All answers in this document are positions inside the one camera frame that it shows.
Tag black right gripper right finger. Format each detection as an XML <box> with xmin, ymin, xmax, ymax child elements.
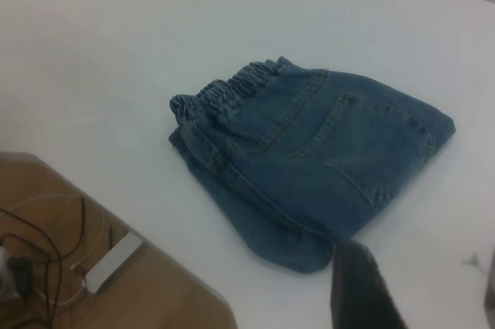
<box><xmin>484</xmin><ymin>284</ymin><xmax>495</xmax><ymax>329</ymax></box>

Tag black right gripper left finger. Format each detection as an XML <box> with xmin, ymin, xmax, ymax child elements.
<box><xmin>330</xmin><ymin>241</ymin><xmax>408</xmax><ymax>329</ymax></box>

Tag blue denim pants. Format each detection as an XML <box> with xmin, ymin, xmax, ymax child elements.
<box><xmin>168</xmin><ymin>56</ymin><xmax>456</xmax><ymax>276</ymax></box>

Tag white rectangular box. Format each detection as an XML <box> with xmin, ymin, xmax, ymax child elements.
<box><xmin>84</xmin><ymin>230</ymin><xmax>146</xmax><ymax>296</ymax></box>

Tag black power adapter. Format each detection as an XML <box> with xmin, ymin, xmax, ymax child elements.
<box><xmin>6</xmin><ymin>255</ymin><xmax>38</xmax><ymax>300</ymax></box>

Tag white floor cable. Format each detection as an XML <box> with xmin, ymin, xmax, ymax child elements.
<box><xmin>5</xmin><ymin>192</ymin><xmax>110</xmax><ymax>307</ymax></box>

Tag thin black floor cable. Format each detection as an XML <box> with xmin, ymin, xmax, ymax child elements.
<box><xmin>0</xmin><ymin>194</ymin><xmax>88</xmax><ymax>329</ymax></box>

